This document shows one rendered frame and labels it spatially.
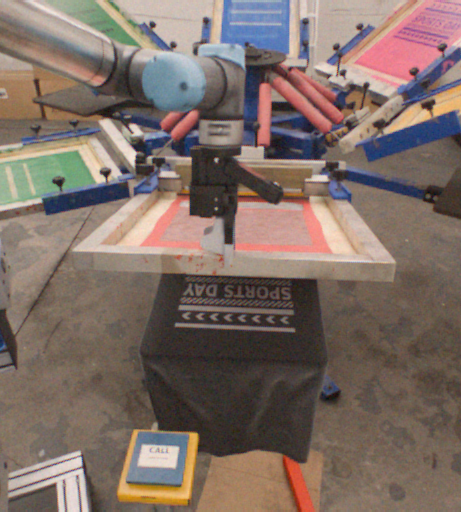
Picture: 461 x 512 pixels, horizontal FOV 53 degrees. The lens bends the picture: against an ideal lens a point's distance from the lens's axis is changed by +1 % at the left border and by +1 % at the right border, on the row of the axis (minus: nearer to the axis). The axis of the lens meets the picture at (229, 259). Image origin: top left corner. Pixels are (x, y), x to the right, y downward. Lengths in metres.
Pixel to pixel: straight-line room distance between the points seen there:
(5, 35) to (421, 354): 2.30
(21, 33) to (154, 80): 0.17
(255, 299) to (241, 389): 0.24
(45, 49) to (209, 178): 0.31
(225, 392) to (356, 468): 1.00
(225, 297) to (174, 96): 0.70
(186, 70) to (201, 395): 0.81
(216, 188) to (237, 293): 0.53
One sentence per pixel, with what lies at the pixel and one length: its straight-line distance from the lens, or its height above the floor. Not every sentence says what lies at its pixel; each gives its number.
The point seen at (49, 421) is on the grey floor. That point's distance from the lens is 2.28.
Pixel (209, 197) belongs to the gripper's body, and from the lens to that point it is 0.78.
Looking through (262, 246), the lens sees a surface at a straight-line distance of 0.99.
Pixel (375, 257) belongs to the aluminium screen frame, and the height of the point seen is 1.27.
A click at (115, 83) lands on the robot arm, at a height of 1.57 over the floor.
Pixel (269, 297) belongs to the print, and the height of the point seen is 0.95.
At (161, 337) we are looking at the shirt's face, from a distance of 1.14.
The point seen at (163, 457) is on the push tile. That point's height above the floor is 0.97.
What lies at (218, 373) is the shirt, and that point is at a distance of 1.13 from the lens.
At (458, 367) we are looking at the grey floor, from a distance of 2.58.
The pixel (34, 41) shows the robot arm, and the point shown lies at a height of 1.65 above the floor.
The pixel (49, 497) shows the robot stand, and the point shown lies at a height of 0.21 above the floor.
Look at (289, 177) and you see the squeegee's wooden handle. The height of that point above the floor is 1.16.
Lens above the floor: 1.76
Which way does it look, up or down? 36 degrees down
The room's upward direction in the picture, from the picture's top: straight up
